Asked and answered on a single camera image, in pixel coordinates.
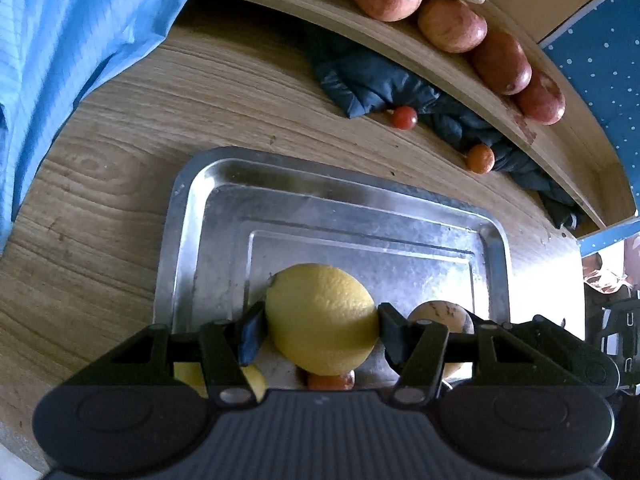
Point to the small orange tangerine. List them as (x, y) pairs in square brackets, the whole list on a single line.
[(340, 382), (480, 159)]

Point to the metal baking tray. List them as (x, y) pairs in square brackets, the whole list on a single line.
[(237, 217)]

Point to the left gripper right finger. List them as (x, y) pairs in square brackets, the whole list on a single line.
[(415, 351)]

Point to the pale speckled round fruit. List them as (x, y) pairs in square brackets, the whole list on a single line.
[(455, 317)]

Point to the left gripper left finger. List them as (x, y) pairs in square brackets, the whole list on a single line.
[(226, 346)]

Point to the yellow lemon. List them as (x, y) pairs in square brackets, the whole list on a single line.
[(321, 318)]

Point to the light blue hanging garment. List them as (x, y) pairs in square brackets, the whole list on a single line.
[(53, 54)]

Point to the dark blue cloth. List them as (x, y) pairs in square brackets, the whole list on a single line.
[(364, 82)]

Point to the small red tomato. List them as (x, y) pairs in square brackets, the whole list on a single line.
[(404, 118)]

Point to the yellow green pear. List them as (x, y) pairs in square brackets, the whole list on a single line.
[(192, 374)]

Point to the blue starry panel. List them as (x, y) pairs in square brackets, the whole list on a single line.
[(597, 50)]

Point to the wooden raised shelf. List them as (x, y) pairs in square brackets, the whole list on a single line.
[(575, 151)]

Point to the red apple far right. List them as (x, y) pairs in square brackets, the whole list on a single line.
[(542, 100)]

